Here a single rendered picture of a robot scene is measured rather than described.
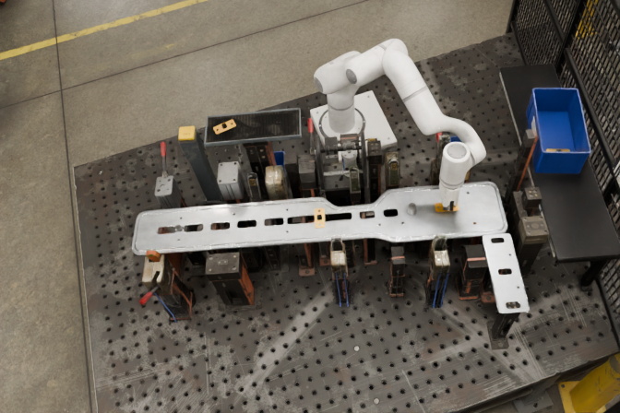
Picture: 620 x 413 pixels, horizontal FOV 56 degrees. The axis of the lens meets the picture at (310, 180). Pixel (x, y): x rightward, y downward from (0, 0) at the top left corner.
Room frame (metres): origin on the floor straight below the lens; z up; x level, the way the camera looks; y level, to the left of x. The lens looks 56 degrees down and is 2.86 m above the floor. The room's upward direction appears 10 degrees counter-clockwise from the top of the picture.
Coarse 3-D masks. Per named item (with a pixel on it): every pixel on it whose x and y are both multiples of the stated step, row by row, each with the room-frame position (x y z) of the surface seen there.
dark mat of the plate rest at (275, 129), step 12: (216, 120) 1.52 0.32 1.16; (228, 120) 1.51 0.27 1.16; (240, 120) 1.50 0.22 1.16; (252, 120) 1.49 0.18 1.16; (264, 120) 1.48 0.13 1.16; (276, 120) 1.47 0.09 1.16; (288, 120) 1.46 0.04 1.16; (228, 132) 1.45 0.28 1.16; (240, 132) 1.44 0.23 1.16; (252, 132) 1.43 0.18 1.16; (264, 132) 1.42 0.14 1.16; (276, 132) 1.41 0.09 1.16; (288, 132) 1.40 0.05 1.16
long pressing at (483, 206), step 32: (384, 192) 1.16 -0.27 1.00; (416, 192) 1.14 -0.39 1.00; (480, 192) 1.09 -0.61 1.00; (160, 224) 1.20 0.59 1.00; (192, 224) 1.17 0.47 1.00; (256, 224) 1.12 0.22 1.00; (288, 224) 1.10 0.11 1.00; (320, 224) 1.07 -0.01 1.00; (352, 224) 1.05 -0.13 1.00; (384, 224) 1.03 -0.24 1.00; (416, 224) 1.00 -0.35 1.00; (448, 224) 0.98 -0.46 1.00; (480, 224) 0.96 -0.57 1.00
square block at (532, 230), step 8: (520, 224) 0.91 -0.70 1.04; (528, 224) 0.90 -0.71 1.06; (536, 224) 0.89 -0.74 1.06; (544, 224) 0.89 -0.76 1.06; (520, 232) 0.89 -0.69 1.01; (528, 232) 0.87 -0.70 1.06; (536, 232) 0.86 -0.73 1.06; (544, 232) 0.86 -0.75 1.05; (520, 240) 0.88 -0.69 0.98; (528, 240) 0.85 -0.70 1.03; (536, 240) 0.85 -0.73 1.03; (544, 240) 0.84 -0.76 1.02; (520, 248) 0.86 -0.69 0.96; (528, 248) 0.85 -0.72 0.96; (536, 248) 0.85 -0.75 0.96; (520, 256) 0.85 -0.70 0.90; (528, 256) 0.85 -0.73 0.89; (536, 256) 0.85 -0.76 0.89; (520, 264) 0.85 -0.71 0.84; (528, 264) 0.85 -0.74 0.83; (520, 272) 0.85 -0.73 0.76; (528, 272) 0.85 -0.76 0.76
